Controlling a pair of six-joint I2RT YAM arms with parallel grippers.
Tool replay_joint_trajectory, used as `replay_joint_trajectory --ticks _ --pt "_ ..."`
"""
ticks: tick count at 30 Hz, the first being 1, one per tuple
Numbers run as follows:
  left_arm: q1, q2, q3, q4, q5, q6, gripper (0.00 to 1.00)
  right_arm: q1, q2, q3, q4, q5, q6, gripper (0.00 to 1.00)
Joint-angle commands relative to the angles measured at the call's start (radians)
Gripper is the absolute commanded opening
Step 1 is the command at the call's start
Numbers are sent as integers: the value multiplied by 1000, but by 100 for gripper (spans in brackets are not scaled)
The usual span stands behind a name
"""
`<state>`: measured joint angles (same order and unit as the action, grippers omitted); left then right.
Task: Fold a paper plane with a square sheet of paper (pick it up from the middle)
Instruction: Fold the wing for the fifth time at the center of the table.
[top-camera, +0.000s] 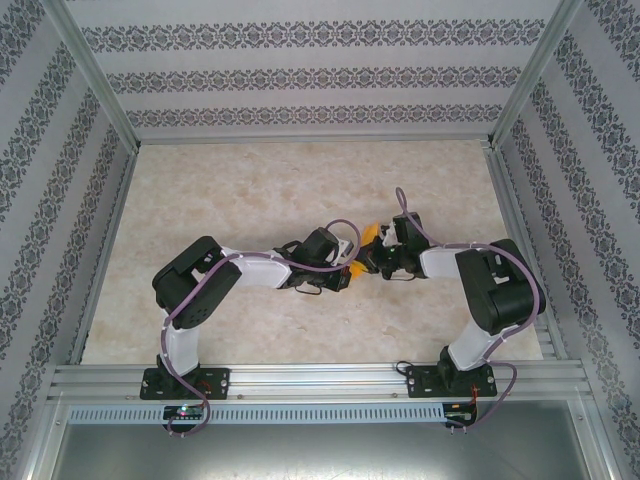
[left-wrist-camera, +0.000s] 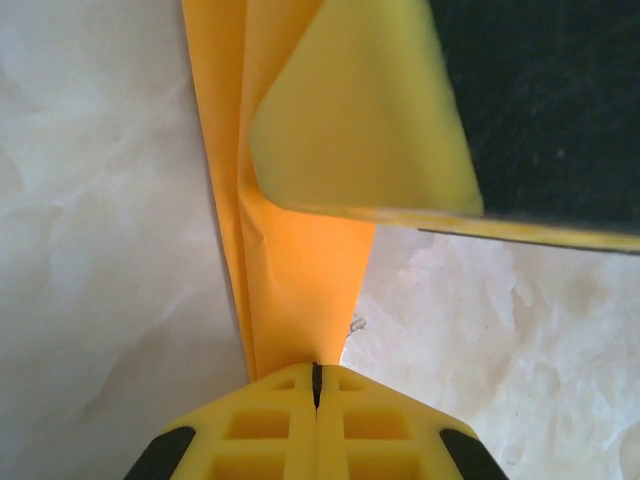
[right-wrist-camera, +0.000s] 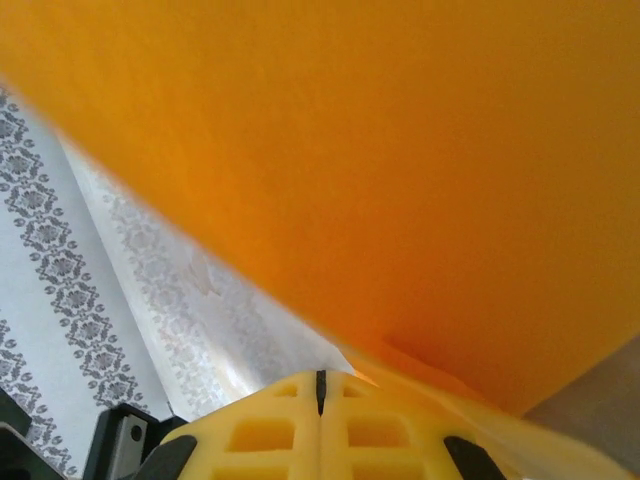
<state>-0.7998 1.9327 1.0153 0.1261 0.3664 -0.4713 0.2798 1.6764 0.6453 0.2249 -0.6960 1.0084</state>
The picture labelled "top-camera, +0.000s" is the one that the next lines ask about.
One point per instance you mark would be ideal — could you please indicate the orange paper sheet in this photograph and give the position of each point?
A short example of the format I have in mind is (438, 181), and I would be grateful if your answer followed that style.
(372, 234)

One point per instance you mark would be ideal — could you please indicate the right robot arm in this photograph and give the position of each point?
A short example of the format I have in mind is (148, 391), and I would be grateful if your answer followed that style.
(440, 262)

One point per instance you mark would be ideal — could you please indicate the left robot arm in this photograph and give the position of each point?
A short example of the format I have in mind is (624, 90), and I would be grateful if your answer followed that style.
(260, 275)

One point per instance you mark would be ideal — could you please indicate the right controller board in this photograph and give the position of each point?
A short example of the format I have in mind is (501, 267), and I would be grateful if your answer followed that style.
(457, 415)

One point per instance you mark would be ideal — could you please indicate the controller board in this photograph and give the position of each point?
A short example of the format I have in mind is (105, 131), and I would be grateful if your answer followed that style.
(457, 415)
(182, 411)

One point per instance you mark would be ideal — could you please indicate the left controller board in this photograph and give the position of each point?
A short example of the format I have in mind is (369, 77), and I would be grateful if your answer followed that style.
(182, 411)

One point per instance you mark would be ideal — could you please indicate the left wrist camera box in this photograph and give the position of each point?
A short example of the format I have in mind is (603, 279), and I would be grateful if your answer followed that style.
(345, 250)

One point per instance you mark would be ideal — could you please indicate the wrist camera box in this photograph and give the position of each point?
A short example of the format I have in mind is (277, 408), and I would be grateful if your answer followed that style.
(390, 235)
(345, 250)

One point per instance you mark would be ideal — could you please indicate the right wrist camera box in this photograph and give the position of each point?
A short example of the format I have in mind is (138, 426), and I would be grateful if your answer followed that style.
(390, 235)

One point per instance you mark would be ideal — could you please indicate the aluminium mounting rail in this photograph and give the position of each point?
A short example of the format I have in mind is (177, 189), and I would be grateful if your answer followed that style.
(310, 382)

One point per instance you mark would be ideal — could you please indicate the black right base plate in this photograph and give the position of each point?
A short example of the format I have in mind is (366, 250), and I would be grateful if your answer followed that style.
(417, 382)

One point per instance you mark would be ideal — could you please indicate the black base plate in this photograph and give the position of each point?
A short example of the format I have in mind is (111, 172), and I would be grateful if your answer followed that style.
(220, 382)
(417, 382)

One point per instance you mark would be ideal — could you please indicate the aluminium side rail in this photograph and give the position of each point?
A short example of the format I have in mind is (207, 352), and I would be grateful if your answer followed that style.
(107, 250)
(511, 190)

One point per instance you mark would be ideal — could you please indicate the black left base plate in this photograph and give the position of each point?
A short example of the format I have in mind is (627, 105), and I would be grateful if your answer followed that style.
(220, 382)

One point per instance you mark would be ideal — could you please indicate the aluminium frame post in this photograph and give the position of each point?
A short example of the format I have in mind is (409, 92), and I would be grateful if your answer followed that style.
(597, 435)
(95, 70)
(45, 435)
(535, 70)

